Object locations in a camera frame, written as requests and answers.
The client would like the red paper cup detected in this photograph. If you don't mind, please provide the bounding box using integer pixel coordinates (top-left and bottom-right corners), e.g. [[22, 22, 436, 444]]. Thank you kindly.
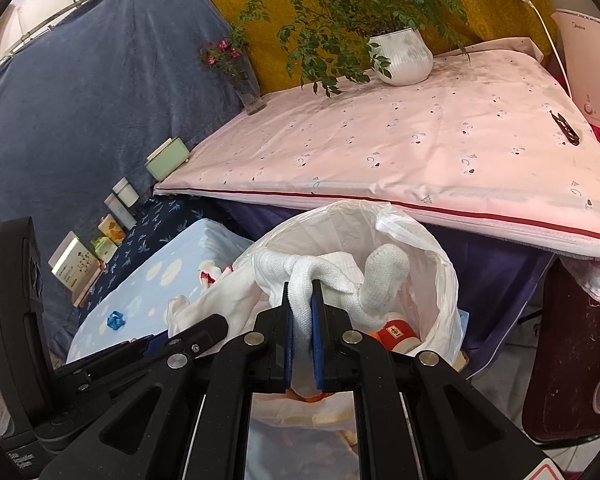
[[370, 312, 423, 356]]

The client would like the white tube bottle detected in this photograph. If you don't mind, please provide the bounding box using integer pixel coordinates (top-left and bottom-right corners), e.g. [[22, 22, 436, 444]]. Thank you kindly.
[[104, 194, 137, 232]]

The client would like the white crumpled fabric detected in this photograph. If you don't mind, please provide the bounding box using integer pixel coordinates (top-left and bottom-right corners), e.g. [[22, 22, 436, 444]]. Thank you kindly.
[[562, 255, 600, 303]]

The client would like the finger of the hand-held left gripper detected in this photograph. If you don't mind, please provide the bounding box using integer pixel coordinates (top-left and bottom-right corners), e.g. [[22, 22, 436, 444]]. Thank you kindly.
[[52, 314, 230, 401], [75, 337, 153, 368]]

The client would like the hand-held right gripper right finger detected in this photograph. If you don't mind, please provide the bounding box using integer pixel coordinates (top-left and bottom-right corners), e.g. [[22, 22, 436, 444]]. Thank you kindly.
[[311, 280, 551, 480]]

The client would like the yellow cloth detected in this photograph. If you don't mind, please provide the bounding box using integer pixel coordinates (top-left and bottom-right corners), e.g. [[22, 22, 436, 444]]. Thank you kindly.
[[177, 0, 556, 96]]

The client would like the black clip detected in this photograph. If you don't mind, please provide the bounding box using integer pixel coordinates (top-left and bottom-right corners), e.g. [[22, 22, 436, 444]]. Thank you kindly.
[[550, 111, 582, 147]]

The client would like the metal curtain rod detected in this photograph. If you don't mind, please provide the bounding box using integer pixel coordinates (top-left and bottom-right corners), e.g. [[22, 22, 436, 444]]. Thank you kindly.
[[0, 0, 131, 81]]

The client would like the bin with white liner bag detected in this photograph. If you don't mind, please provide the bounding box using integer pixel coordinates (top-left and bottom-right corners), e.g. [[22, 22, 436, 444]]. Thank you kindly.
[[232, 200, 466, 441]]

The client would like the small green packet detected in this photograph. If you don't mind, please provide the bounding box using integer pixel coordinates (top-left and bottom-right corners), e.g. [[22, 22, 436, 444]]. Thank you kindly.
[[90, 236, 118, 263]]

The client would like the orange plastic bag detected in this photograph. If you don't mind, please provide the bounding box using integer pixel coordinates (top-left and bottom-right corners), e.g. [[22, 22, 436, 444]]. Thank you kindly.
[[287, 391, 331, 406]]

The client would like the glass vase with pink flowers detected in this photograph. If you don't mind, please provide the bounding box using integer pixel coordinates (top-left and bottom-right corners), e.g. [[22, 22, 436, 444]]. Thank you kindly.
[[198, 25, 267, 117]]

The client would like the white electric appliance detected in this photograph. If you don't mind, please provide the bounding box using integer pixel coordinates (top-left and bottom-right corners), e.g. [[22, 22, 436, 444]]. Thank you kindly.
[[551, 7, 600, 128]]

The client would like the green tissue box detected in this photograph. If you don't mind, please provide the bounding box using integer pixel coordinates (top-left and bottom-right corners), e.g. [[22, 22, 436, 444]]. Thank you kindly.
[[145, 137, 191, 182]]

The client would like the white jar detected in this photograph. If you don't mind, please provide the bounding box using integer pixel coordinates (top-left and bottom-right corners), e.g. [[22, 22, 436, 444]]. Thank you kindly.
[[112, 177, 140, 207]]

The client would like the white printed card box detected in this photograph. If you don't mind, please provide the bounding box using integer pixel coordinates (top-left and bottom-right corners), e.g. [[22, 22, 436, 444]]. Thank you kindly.
[[49, 231, 103, 308]]

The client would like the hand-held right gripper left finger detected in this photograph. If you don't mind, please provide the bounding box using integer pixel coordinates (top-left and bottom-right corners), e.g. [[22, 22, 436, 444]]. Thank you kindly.
[[39, 280, 296, 480]]

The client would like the pink printed blanket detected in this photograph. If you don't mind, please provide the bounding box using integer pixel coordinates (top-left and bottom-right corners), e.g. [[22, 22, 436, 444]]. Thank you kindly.
[[152, 35, 600, 261]]

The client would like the dark maroon chair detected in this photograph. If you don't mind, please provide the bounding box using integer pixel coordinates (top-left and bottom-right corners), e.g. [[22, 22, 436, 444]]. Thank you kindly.
[[522, 255, 600, 443]]

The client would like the dark blue floral cloth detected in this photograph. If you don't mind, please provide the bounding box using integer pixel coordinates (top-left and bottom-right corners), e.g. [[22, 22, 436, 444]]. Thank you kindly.
[[77, 195, 216, 321]]

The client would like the white stained cloth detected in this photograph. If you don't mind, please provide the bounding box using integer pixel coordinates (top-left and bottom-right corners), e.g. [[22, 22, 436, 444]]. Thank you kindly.
[[167, 260, 286, 341]]

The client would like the green plant in white pot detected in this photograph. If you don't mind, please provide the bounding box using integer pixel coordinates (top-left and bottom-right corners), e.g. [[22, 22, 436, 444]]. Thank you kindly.
[[242, 0, 486, 98]]

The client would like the grey-blue curtain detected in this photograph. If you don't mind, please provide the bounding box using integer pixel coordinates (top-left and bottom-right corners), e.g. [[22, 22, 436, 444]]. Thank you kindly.
[[0, 0, 253, 341]]

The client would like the small orange patterned box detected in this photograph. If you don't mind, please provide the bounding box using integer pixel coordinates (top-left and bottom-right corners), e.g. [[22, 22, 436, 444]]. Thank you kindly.
[[97, 214, 127, 248]]

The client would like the white sock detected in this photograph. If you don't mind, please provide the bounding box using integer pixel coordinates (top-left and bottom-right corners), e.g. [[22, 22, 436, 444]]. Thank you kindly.
[[254, 243, 412, 393]]

